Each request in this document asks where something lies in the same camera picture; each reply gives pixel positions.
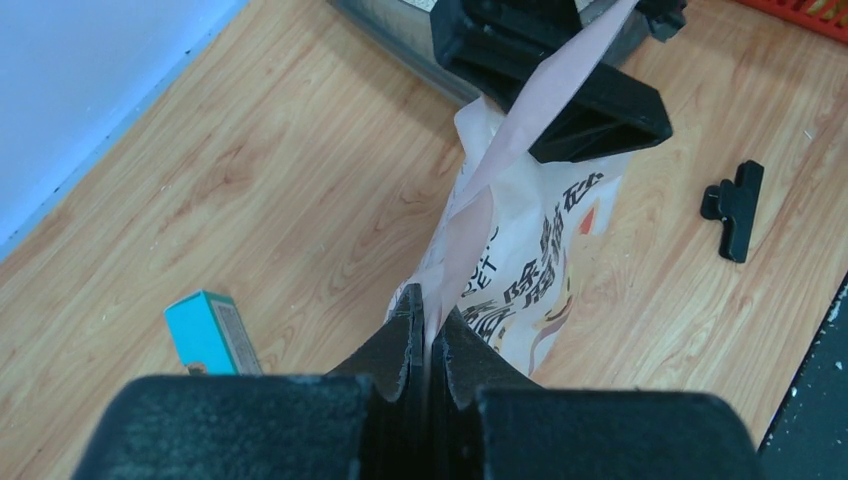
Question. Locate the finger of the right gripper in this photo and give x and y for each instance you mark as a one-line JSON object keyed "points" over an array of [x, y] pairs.
{"points": [[497, 45], [611, 113]]}

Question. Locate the teal box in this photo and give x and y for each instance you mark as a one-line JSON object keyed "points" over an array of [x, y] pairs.
{"points": [[210, 337]]}

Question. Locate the black bag clip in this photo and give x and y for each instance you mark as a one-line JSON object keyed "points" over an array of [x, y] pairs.
{"points": [[734, 203]]}

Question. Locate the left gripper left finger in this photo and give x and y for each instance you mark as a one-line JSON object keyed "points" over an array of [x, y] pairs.
{"points": [[361, 420]]}

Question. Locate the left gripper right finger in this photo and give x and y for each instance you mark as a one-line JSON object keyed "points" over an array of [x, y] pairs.
{"points": [[493, 422]]}

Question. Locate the red plastic basket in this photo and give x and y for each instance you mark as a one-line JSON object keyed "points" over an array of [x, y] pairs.
{"points": [[817, 13]]}

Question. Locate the grey litter box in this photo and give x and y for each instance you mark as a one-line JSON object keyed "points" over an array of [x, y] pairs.
{"points": [[402, 29]]}

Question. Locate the pink cat litter bag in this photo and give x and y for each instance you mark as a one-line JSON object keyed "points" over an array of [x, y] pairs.
{"points": [[499, 258]]}

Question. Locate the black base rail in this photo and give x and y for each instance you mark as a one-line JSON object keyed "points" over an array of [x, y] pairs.
{"points": [[807, 438]]}

